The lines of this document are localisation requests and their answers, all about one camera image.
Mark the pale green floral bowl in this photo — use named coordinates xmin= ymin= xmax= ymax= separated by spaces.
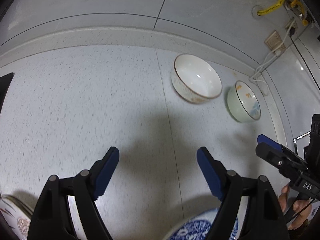
xmin=227 ymin=80 xmax=261 ymax=123

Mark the blue and white floral plate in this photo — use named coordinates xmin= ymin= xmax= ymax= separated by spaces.
xmin=163 ymin=207 xmax=239 ymax=239

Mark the white bowl with brown rim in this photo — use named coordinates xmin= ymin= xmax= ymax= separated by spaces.
xmin=171 ymin=54 xmax=222 ymax=104

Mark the white plate with mandala pattern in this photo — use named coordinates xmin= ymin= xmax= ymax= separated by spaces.
xmin=1 ymin=194 xmax=33 ymax=239

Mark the person's right hand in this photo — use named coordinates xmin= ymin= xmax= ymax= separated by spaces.
xmin=278 ymin=184 xmax=312 ymax=230

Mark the black glass gas stove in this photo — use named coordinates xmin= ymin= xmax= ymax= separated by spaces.
xmin=0 ymin=73 xmax=14 ymax=111

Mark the beige wall socket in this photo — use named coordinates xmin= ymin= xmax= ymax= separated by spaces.
xmin=285 ymin=17 xmax=298 ymax=37
xmin=264 ymin=30 xmax=286 ymax=53

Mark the black power cable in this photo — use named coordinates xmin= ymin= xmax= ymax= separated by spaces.
xmin=289 ymin=28 xmax=320 ymax=91

